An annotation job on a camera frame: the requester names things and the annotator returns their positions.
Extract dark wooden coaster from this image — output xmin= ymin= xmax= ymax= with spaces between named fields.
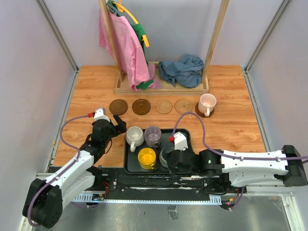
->
xmin=109 ymin=99 xmax=128 ymax=115
xmin=195 ymin=103 xmax=215 ymax=117

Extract brown glass coaster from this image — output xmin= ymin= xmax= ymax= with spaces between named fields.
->
xmin=132 ymin=99 xmax=151 ymax=116

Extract purple glass mug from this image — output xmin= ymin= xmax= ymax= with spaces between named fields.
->
xmin=144 ymin=126 xmax=162 ymax=148

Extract grey glass mug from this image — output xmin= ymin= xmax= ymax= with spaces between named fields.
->
xmin=159 ymin=147 xmax=174 ymax=168

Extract light woven coaster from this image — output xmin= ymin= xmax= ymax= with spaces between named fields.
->
xmin=155 ymin=100 xmax=173 ymax=114

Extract pink ceramic mug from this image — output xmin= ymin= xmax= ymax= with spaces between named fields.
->
xmin=198 ymin=93 xmax=217 ymax=117

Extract woven rattan coaster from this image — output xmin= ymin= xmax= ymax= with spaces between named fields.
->
xmin=174 ymin=99 xmax=193 ymax=114

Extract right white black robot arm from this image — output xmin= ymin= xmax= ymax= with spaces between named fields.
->
xmin=166 ymin=145 xmax=308 ymax=193

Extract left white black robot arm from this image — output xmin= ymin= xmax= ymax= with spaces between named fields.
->
xmin=22 ymin=113 xmax=127 ymax=229

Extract white ceramic mug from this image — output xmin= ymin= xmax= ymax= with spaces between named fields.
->
xmin=126 ymin=127 xmax=144 ymax=152

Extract yellow glass mug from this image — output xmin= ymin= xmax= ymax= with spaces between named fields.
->
xmin=138 ymin=148 xmax=156 ymax=170

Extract black plastic tray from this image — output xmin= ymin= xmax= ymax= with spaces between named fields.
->
xmin=123 ymin=128 xmax=194 ymax=175

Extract wooden clothes rack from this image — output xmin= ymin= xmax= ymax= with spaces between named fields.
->
xmin=99 ymin=0 xmax=229 ymax=95

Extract pink shirt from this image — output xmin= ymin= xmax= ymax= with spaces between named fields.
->
xmin=99 ymin=8 xmax=163 ymax=91

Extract blue crumpled cloth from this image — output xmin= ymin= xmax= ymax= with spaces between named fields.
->
xmin=158 ymin=54 xmax=204 ymax=89

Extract green shirt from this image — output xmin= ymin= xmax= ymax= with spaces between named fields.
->
xmin=107 ymin=0 xmax=154 ymax=90

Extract green hanger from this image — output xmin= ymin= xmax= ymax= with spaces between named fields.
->
xmin=107 ymin=0 xmax=123 ymax=16

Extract yellow hanger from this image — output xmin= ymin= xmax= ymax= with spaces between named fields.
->
xmin=113 ymin=1 xmax=150 ymax=48

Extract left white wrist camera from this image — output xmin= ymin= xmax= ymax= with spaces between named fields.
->
xmin=93 ymin=107 xmax=110 ymax=122

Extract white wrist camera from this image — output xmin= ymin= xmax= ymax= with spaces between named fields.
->
xmin=93 ymin=107 xmax=110 ymax=122
xmin=173 ymin=132 xmax=188 ymax=151

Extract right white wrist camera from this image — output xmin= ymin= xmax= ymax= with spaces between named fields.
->
xmin=173 ymin=132 xmax=188 ymax=151

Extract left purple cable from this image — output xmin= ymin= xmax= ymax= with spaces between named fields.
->
xmin=27 ymin=113 xmax=96 ymax=226

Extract purple cable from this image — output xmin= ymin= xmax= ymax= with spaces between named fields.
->
xmin=27 ymin=113 xmax=96 ymax=226
xmin=168 ymin=112 xmax=308 ymax=212

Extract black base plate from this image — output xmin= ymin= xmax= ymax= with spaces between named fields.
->
xmin=87 ymin=167 xmax=247 ymax=205

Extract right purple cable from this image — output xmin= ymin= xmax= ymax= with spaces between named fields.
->
xmin=168 ymin=112 xmax=308 ymax=212

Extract aluminium front rail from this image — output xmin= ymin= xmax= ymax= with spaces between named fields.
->
xmin=31 ymin=172 xmax=295 ymax=205

